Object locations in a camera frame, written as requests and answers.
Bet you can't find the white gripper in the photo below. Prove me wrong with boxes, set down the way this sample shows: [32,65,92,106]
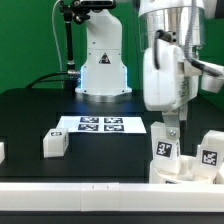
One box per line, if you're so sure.
[143,43,198,140]

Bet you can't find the white round stool seat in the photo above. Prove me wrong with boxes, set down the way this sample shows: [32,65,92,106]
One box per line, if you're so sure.
[148,154,221,185]

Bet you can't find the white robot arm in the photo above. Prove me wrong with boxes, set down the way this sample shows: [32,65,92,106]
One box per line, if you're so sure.
[77,0,224,139]

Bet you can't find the white right fence bar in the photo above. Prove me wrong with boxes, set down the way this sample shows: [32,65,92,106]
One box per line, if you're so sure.
[215,163,224,184]

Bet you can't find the white fence bar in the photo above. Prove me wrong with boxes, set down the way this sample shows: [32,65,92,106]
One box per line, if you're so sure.
[215,163,224,184]
[0,183,224,212]

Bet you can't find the white sheet with markers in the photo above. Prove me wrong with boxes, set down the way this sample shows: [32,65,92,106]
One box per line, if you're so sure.
[57,116,146,134]

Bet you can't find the white front fence bar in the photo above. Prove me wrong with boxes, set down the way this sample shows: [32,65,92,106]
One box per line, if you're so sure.
[0,183,224,212]

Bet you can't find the white left fence block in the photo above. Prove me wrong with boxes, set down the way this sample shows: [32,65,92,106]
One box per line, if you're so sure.
[0,142,5,164]

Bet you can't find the black and grey gripper cable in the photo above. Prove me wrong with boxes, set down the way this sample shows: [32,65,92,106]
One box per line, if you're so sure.
[153,0,224,78]

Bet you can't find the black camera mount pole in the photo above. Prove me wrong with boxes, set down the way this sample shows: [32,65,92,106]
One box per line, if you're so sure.
[60,0,116,92]

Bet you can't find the black cables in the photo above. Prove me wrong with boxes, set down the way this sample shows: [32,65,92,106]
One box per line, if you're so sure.
[25,71,73,90]

